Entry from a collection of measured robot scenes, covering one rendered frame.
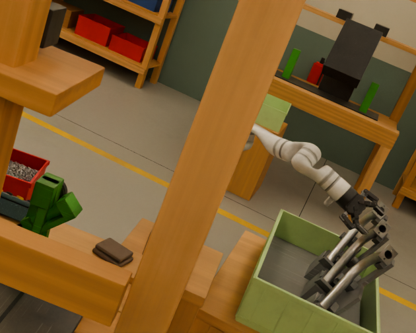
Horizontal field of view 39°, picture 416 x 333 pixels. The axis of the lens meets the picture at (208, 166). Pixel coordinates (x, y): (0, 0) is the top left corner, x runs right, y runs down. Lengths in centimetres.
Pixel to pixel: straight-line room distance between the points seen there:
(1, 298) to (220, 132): 80
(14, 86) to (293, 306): 119
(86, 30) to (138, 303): 602
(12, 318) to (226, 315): 73
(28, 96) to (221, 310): 118
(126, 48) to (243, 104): 588
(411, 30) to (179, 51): 260
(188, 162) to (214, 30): 604
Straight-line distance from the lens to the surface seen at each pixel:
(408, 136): 680
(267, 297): 186
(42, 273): 105
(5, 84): 96
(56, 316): 151
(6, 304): 151
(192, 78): 709
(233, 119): 91
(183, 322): 192
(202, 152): 94
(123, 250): 176
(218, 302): 197
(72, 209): 148
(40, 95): 94
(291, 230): 241
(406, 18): 666
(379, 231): 202
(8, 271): 107
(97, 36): 692
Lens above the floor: 184
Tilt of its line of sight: 21 degrees down
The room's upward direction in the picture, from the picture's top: 22 degrees clockwise
